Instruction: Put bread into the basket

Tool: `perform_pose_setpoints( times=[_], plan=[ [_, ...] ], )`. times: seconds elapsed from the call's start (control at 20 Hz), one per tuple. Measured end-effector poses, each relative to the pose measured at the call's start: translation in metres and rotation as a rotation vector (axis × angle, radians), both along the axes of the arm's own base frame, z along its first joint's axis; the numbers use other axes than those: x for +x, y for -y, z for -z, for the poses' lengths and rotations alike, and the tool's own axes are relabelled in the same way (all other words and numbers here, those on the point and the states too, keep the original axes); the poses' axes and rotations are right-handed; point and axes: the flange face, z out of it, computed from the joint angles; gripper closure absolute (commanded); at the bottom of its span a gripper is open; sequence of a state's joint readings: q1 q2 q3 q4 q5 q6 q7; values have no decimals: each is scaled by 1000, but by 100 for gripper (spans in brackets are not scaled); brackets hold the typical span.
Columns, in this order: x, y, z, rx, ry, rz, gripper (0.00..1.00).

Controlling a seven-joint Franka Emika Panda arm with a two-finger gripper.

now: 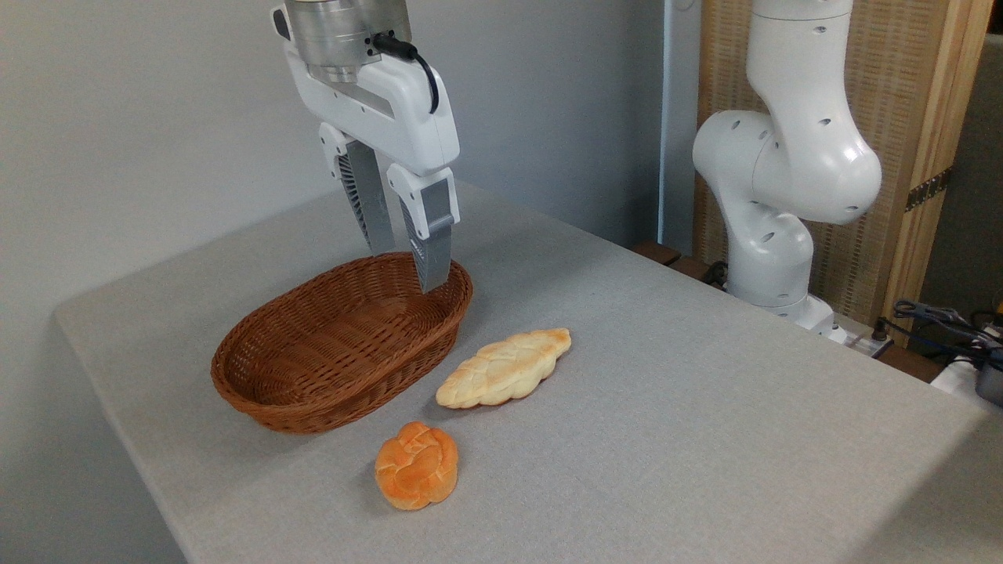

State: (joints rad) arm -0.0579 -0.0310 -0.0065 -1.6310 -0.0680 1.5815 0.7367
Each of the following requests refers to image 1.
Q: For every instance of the grey tablecloth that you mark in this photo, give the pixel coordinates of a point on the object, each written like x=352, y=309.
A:
x=666, y=423

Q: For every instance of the round orange knotted bread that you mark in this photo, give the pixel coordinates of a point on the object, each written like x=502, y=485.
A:
x=417, y=466

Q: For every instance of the brown wicker oval basket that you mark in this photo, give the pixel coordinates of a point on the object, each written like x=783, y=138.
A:
x=329, y=352

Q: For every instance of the white power strip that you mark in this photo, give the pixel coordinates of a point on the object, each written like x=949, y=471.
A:
x=862, y=341

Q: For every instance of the black metal screen hinge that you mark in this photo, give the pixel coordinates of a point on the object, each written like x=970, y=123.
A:
x=928, y=189

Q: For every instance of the white vertical wall trim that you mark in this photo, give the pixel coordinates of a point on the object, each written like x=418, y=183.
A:
x=667, y=117

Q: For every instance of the long pale braided bread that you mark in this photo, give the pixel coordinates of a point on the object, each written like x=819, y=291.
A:
x=501, y=368

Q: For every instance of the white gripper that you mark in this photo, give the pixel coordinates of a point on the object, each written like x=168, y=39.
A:
x=407, y=117

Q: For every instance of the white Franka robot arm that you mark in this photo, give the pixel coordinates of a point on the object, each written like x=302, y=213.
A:
x=791, y=164

